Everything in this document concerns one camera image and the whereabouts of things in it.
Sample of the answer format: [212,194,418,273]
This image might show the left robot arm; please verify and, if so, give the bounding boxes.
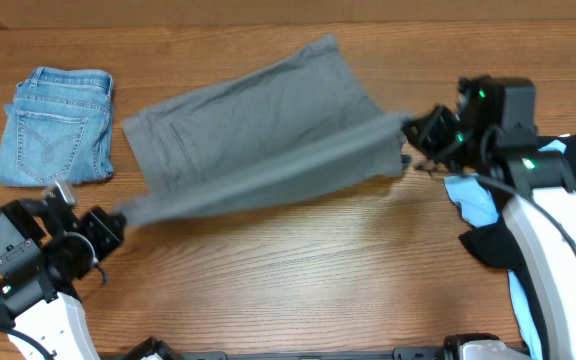
[0,199,126,359]

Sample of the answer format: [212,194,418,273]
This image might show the black garment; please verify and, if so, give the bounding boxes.
[444,135,576,359]

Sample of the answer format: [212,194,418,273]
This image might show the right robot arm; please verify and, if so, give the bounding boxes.
[403,76,576,359]

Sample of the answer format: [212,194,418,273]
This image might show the folded blue jeans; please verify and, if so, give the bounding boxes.
[0,67,114,187]

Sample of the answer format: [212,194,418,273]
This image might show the light blue shirt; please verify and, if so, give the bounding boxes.
[442,139,569,360]

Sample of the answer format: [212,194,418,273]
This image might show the grey shorts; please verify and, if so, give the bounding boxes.
[116,36,406,225]

